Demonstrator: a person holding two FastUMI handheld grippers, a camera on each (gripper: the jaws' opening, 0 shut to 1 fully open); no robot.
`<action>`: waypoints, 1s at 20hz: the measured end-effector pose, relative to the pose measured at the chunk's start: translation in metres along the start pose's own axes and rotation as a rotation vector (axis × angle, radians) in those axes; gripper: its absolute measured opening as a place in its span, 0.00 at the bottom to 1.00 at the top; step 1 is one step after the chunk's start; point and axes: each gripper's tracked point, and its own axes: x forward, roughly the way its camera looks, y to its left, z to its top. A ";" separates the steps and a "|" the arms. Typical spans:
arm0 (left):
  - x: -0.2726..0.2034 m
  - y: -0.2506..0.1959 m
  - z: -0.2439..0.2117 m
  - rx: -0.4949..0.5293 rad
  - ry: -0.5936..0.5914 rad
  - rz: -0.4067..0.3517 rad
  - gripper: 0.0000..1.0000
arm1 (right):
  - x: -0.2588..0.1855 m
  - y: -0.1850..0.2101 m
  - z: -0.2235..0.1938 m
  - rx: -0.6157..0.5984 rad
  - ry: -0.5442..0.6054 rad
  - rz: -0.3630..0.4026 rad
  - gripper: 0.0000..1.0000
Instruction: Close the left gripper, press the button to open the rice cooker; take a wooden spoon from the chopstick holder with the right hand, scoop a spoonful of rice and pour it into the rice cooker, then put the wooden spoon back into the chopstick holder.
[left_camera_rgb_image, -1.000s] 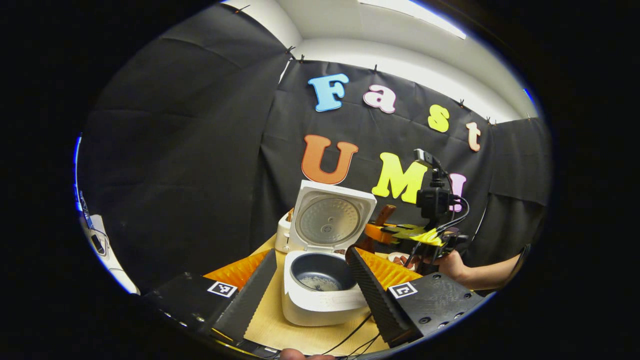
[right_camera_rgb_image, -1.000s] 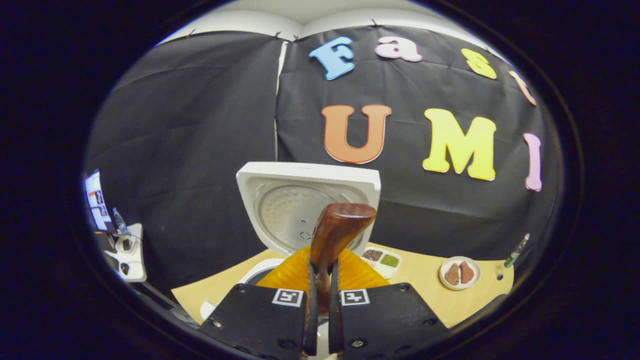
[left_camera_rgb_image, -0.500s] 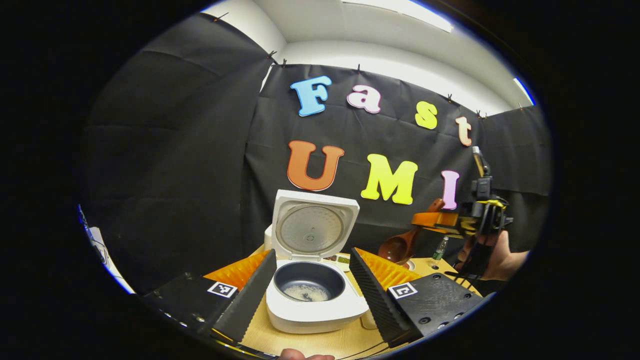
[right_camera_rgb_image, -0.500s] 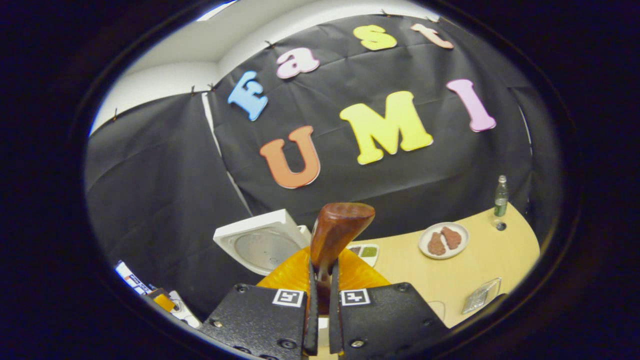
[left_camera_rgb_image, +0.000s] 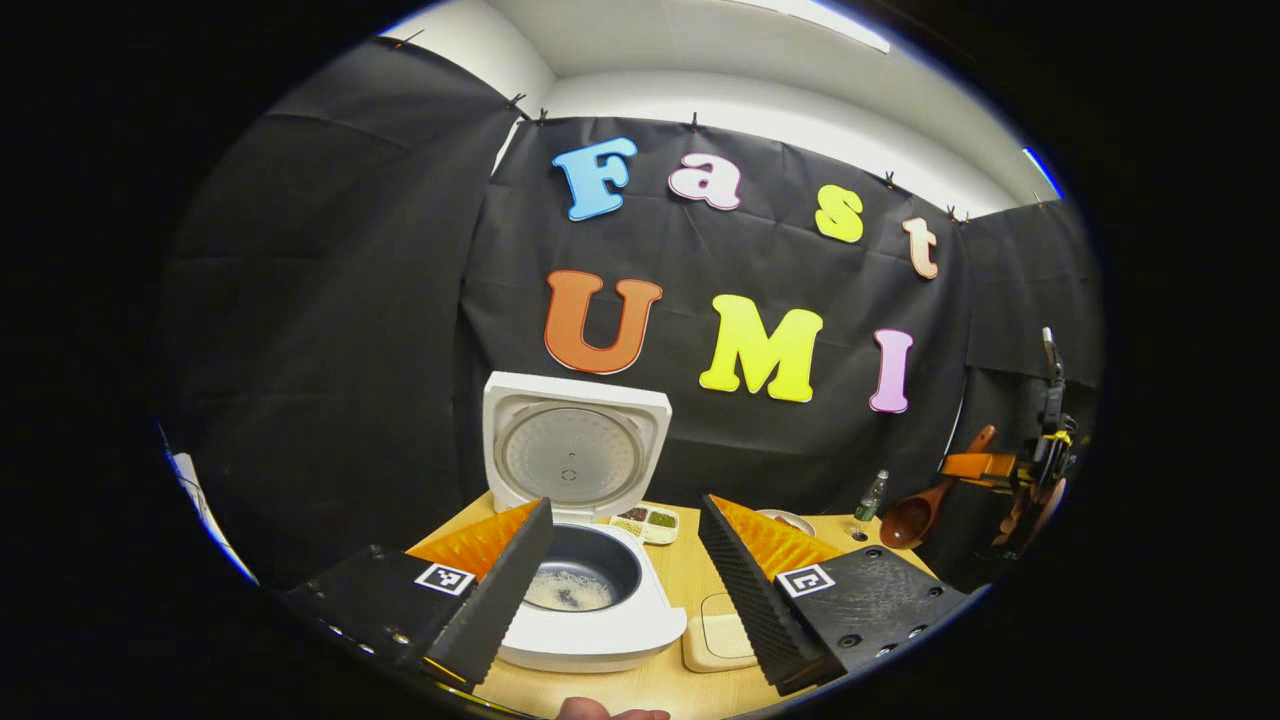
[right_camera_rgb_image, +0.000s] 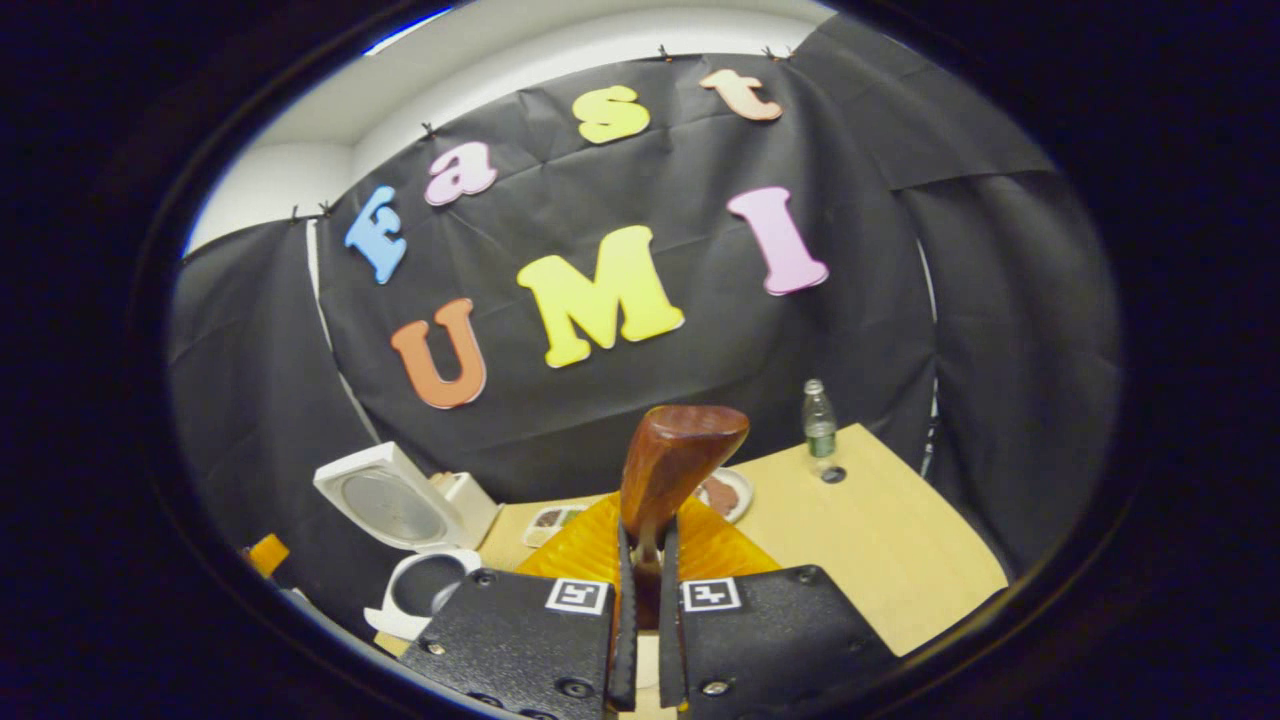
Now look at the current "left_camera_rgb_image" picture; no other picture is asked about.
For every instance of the clear container of rice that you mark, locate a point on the clear container of rice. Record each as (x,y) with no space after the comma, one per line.
(718,635)

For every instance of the white side table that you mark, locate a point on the white side table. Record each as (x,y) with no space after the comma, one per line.
(205,510)

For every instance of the green plastic bottle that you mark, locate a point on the green plastic bottle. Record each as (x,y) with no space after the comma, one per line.
(870,497)

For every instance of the white rice cooker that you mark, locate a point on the white rice cooker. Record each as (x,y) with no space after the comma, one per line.
(570,450)

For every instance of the small white rice heap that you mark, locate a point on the small white rice heap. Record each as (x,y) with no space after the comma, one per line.
(570,592)

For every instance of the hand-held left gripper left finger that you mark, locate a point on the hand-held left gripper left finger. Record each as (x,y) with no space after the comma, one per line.
(500,600)

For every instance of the white divided condiment dish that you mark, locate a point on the white divided condiment dish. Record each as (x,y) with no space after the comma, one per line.
(645,522)

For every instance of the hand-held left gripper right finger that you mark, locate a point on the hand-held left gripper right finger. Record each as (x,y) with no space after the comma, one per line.
(755,600)

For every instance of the white round plate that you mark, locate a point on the white round plate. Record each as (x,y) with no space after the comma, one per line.
(790,520)

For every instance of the brown wooden spoon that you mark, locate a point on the brown wooden spoon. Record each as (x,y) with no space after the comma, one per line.
(915,510)

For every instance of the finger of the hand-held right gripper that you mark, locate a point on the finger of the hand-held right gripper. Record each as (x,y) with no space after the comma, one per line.
(975,467)

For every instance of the black backdrop cloth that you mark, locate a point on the black backdrop cloth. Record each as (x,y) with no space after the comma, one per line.
(380,330)

